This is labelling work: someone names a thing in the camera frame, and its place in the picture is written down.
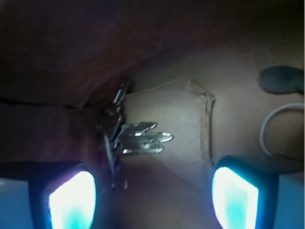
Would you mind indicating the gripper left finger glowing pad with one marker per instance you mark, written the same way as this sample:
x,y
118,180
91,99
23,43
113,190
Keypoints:
x,y
46,196

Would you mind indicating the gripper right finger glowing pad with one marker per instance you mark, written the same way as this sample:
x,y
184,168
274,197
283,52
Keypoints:
x,y
259,192

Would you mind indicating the silver keys bunch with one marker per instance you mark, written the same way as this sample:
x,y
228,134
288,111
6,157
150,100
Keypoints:
x,y
129,139

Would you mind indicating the grey plush bunny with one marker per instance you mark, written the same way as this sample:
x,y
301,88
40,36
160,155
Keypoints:
x,y
282,80

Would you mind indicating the brown paper bag bin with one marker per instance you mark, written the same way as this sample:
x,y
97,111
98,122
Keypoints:
x,y
194,67

